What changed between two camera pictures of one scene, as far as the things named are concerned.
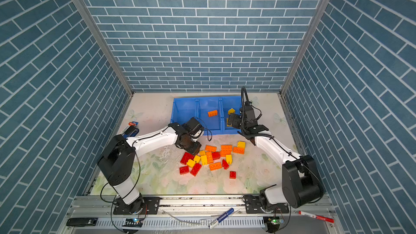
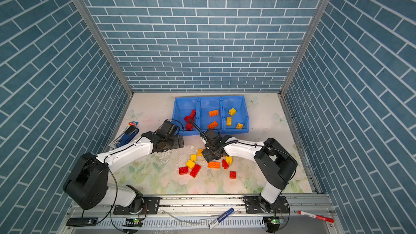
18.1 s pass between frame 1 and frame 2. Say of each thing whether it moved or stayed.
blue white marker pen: stayed
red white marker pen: stayed
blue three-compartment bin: stayed
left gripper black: moved
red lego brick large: moved
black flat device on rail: stayed
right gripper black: moved
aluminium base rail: stayed
